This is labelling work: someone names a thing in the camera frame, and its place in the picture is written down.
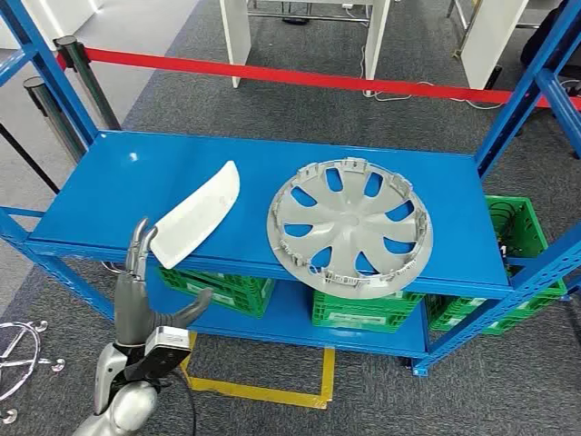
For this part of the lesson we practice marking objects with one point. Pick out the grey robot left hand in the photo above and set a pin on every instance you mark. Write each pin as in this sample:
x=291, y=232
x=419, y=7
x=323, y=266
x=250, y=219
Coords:
x=129, y=313

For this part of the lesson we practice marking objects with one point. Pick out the white curved plastic part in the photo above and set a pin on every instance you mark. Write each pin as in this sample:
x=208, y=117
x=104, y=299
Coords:
x=195, y=216

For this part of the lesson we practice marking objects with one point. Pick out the blue metal shelf rack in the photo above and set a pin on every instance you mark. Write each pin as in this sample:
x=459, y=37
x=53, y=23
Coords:
x=136, y=180

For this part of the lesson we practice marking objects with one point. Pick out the green plastic crate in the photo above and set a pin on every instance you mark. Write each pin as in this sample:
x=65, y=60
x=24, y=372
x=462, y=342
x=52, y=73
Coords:
x=363, y=316
x=531, y=234
x=236, y=295

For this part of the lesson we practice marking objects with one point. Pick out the yellow floor tape outline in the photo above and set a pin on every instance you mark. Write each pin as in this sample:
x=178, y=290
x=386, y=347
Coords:
x=254, y=393

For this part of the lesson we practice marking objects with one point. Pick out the black pole stand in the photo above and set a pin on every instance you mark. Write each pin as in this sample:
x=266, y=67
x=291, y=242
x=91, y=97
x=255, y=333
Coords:
x=29, y=159

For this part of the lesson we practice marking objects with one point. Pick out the grey wheel cover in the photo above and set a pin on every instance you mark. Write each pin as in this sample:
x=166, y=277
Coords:
x=349, y=228

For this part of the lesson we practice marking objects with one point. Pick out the red barrier belt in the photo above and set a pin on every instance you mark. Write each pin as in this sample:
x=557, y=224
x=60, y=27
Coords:
x=272, y=75

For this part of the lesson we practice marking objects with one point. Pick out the black bulky object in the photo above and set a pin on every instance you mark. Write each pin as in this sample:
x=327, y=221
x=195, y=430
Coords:
x=533, y=42

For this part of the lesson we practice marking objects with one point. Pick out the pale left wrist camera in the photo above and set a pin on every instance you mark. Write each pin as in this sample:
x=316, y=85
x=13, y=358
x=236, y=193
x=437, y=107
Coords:
x=167, y=340

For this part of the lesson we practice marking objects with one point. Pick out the white table with metal frame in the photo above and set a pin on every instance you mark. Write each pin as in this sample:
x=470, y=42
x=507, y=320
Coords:
x=490, y=42

